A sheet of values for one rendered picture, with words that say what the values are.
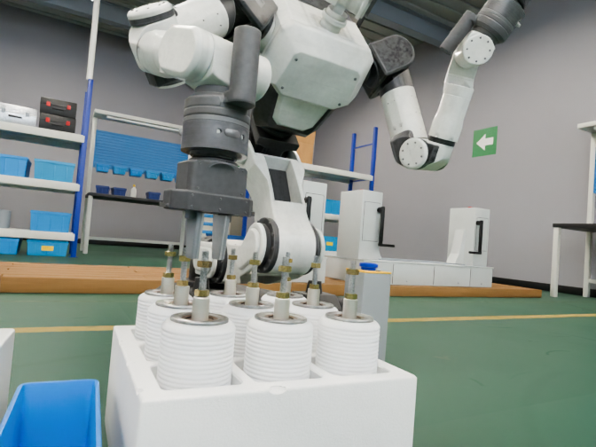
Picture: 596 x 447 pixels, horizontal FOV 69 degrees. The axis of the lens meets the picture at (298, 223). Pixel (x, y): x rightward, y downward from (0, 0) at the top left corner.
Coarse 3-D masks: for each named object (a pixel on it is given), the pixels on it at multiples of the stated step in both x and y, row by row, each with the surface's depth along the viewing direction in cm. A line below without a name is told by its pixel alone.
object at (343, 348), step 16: (320, 320) 67; (336, 320) 65; (320, 336) 66; (336, 336) 64; (352, 336) 63; (368, 336) 64; (320, 352) 66; (336, 352) 63; (352, 352) 63; (368, 352) 64; (336, 368) 63; (352, 368) 63; (368, 368) 64
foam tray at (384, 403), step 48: (144, 384) 52; (240, 384) 54; (288, 384) 56; (336, 384) 58; (384, 384) 61; (144, 432) 47; (192, 432) 49; (240, 432) 52; (288, 432) 55; (336, 432) 58; (384, 432) 61
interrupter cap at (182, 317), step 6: (180, 312) 59; (186, 312) 60; (174, 318) 55; (180, 318) 55; (186, 318) 57; (210, 318) 59; (216, 318) 58; (222, 318) 58; (228, 318) 58; (186, 324) 54; (192, 324) 54; (198, 324) 54; (204, 324) 54; (210, 324) 54; (216, 324) 55; (222, 324) 55
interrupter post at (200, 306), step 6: (192, 300) 57; (198, 300) 56; (204, 300) 57; (192, 306) 57; (198, 306) 56; (204, 306) 57; (192, 312) 57; (198, 312) 56; (204, 312) 57; (192, 318) 57; (198, 318) 56; (204, 318) 57
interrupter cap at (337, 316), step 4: (328, 312) 69; (332, 312) 70; (336, 312) 71; (340, 312) 71; (328, 316) 66; (332, 316) 67; (336, 316) 68; (340, 316) 69; (360, 316) 69; (364, 316) 69; (368, 316) 69; (340, 320) 65; (344, 320) 64; (348, 320) 64; (352, 320) 64; (356, 320) 64; (360, 320) 64; (364, 320) 65; (368, 320) 65; (372, 320) 66
